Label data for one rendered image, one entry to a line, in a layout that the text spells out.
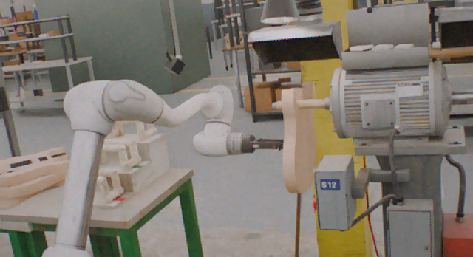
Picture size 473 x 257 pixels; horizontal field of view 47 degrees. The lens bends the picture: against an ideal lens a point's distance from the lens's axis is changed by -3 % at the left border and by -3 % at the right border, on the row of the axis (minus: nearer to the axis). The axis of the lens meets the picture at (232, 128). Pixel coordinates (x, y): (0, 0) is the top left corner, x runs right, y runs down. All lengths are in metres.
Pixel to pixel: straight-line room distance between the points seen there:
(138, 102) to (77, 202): 0.37
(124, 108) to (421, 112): 0.94
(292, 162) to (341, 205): 0.31
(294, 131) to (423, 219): 0.53
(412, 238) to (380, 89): 0.50
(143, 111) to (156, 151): 0.69
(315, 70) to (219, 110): 0.85
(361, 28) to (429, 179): 0.57
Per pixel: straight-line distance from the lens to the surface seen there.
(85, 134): 1.81
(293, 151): 1.95
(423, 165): 1.92
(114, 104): 1.72
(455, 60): 6.62
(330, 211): 1.74
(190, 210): 2.51
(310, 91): 2.22
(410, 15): 1.99
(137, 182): 2.30
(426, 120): 1.86
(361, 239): 3.15
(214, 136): 2.18
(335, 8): 2.84
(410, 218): 1.88
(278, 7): 1.85
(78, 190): 1.78
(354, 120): 1.87
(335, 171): 1.69
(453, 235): 2.02
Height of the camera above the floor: 1.68
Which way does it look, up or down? 14 degrees down
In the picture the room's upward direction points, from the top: 7 degrees counter-clockwise
